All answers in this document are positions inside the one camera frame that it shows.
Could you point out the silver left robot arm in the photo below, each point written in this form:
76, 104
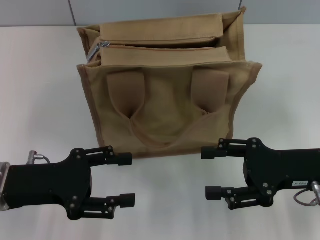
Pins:
3, 185

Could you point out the silver metal zipper pull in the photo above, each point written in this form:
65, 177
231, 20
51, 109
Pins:
93, 51

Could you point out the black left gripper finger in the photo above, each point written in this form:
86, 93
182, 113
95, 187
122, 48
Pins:
122, 159
125, 200

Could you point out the khaki canvas food bag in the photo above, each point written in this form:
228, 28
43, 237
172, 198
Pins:
170, 107

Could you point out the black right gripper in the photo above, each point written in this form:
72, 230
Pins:
275, 170

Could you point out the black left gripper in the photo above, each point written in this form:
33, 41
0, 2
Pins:
45, 182

